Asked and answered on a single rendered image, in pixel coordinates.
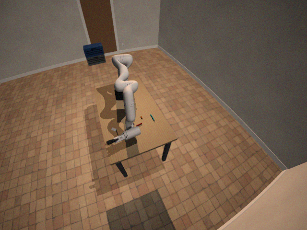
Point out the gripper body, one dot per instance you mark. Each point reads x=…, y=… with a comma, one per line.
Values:
x=120, y=138

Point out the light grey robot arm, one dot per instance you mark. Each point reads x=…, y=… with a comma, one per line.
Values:
x=122, y=63

